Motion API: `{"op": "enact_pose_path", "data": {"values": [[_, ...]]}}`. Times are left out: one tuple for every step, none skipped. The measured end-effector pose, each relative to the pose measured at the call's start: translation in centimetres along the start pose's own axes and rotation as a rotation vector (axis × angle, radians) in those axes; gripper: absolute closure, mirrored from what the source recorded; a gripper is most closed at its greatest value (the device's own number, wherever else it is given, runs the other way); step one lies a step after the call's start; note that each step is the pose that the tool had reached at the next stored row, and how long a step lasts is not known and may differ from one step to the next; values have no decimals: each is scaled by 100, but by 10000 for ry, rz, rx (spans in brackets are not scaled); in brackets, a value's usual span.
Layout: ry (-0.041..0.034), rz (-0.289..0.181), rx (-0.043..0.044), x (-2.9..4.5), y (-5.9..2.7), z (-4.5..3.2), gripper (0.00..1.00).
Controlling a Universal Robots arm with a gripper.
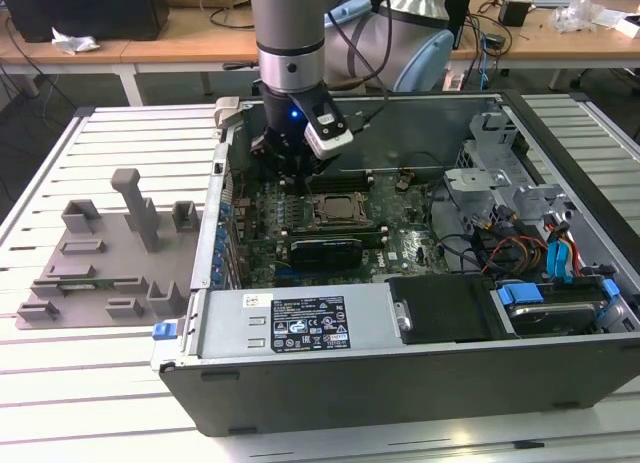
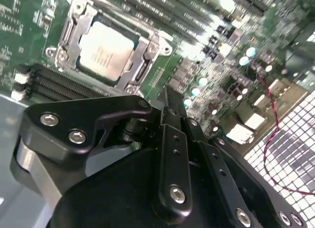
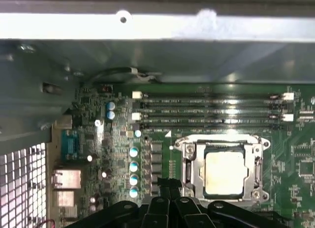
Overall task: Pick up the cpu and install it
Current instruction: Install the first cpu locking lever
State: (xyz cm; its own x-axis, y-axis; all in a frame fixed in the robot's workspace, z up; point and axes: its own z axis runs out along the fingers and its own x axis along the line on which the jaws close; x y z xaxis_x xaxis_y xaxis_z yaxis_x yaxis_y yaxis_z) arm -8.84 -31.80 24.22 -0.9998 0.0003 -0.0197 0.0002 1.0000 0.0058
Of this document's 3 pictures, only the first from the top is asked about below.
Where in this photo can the blue case latch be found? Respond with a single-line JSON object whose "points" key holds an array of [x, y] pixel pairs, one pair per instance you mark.
{"points": [[162, 330]]}

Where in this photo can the green RAM stick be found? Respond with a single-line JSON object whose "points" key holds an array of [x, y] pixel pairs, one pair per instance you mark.
{"points": [[102, 284]]}

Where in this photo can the green motherboard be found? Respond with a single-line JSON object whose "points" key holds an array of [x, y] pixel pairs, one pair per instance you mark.
{"points": [[407, 223]]}

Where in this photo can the small black adapter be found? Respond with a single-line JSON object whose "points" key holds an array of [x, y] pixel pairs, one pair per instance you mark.
{"points": [[495, 41]]}

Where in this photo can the crumpled white paper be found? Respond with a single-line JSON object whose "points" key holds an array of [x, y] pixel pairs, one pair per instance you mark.
{"points": [[75, 42]]}

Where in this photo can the CPU socket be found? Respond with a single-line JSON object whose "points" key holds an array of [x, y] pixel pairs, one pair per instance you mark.
{"points": [[318, 223]]}

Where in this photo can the silver metal drive cage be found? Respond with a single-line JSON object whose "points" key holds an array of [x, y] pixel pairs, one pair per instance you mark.
{"points": [[480, 180]]}

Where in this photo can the wooden desk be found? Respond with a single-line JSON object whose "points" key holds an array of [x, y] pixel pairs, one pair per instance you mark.
{"points": [[550, 43], [175, 43]]}

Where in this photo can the silver CPU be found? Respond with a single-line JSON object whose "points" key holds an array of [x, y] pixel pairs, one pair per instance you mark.
{"points": [[342, 209]]}

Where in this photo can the small white box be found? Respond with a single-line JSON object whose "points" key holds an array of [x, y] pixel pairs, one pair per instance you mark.
{"points": [[630, 27]]}

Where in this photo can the clear plastic bags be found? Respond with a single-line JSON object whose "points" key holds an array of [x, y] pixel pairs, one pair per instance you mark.
{"points": [[575, 15]]}

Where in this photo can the black plastic shroud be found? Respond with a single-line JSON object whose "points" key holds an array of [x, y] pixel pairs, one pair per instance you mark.
{"points": [[440, 308]]}

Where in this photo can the white plastic stand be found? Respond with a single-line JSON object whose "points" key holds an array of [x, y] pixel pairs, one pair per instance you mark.
{"points": [[452, 80]]}

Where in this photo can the round coin battery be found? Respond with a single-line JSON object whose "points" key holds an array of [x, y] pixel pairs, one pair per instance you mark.
{"points": [[402, 181]]}

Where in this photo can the black and grey PC case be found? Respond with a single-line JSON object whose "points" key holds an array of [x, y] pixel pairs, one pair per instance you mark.
{"points": [[400, 398]]}

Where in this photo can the small copper heatsink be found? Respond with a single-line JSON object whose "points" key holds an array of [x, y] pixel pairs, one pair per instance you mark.
{"points": [[243, 203]]}

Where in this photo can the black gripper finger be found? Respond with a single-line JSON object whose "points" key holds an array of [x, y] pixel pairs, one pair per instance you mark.
{"points": [[275, 150], [311, 165]]}

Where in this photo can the black graphics card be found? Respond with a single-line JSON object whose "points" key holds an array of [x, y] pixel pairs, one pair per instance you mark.
{"points": [[325, 255]]}

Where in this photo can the hard disk in blue carrier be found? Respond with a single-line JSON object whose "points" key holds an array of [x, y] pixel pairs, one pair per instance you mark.
{"points": [[550, 315]]}

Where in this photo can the small black box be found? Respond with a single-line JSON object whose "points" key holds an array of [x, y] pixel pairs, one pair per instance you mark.
{"points": [[512, 12]]}

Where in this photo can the grey plastic parts rack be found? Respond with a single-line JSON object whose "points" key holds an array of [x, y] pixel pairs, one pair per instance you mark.
{"points": [[120, 255]]}

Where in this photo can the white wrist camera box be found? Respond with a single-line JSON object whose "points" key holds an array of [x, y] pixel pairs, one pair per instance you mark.
{"points": [[327, 133]]}

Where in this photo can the grey power supply unit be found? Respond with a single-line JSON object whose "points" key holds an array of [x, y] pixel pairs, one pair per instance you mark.
{"points": [[225, 323]]}

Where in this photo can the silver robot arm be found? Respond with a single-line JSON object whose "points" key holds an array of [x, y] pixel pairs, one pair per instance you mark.
{"points": [[285, 28]]}

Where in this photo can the black desktop box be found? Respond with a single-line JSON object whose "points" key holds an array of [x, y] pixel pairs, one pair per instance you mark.
{"points": [[464, 13]]}

